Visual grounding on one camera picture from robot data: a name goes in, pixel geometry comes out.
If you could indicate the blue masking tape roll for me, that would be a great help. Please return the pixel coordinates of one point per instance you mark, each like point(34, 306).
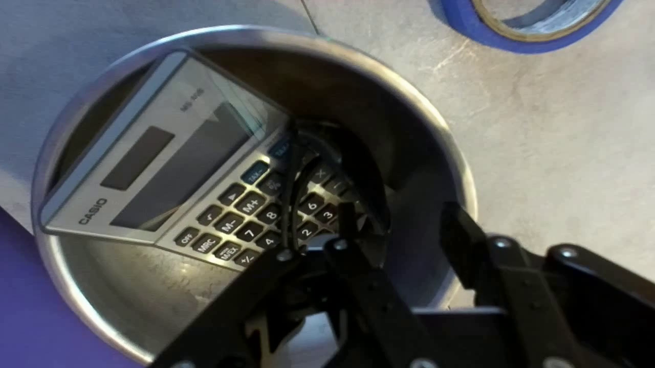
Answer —
point(478, 24)

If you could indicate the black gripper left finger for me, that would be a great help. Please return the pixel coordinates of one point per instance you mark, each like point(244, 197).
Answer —
point(369, 300)

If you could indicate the silver metal bowl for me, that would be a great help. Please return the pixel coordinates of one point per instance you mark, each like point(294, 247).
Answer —
point(416, 176)

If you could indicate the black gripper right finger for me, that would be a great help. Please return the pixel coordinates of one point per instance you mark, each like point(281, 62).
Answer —
point(539, 308)

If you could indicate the grey Casio calculator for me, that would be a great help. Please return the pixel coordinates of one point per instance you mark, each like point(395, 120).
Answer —
point(176, 157)

